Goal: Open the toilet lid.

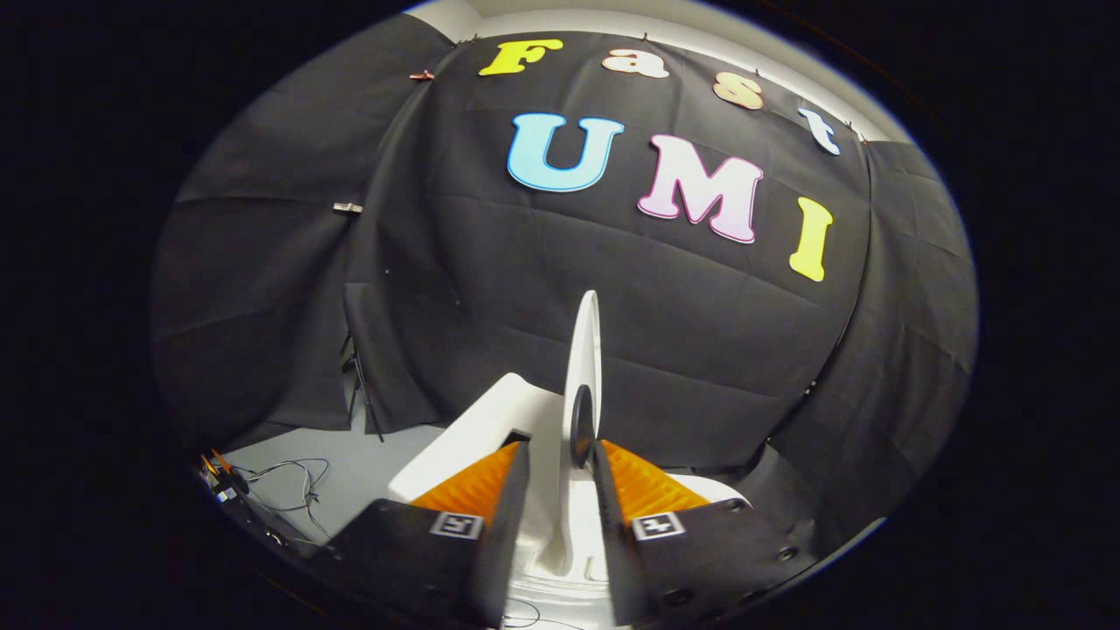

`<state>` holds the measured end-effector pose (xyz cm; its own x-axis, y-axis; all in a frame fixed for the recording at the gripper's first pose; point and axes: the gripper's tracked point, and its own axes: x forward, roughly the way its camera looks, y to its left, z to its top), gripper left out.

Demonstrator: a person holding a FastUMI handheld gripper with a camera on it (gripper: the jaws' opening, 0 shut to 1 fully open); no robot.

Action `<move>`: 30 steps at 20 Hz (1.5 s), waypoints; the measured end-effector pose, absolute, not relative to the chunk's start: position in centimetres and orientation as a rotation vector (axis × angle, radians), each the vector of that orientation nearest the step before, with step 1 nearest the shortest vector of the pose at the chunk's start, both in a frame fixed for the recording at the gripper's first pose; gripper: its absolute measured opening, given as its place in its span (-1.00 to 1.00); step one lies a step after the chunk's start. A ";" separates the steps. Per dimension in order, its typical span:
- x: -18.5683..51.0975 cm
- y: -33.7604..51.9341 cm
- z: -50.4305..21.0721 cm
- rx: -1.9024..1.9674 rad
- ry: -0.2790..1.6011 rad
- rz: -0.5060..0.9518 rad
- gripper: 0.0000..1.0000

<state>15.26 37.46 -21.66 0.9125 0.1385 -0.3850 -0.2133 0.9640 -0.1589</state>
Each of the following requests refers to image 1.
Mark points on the silver cloth clip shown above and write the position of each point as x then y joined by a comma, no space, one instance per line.
347,207

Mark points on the dark gear with orange parts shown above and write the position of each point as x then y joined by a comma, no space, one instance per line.
223,481

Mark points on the black backdrop cloth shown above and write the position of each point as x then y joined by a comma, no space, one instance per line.
612,306

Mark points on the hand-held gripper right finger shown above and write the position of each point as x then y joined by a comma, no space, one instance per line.
717,556

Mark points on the black round lid pull tab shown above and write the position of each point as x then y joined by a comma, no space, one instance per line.
583,429

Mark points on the black light stand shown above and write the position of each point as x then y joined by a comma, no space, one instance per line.
360,385

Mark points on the white toilet tank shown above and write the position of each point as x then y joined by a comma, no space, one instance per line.
490,420

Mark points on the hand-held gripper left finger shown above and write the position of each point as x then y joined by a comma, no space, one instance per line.
411,560

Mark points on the white toilet bowl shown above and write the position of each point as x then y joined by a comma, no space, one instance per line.
713,490

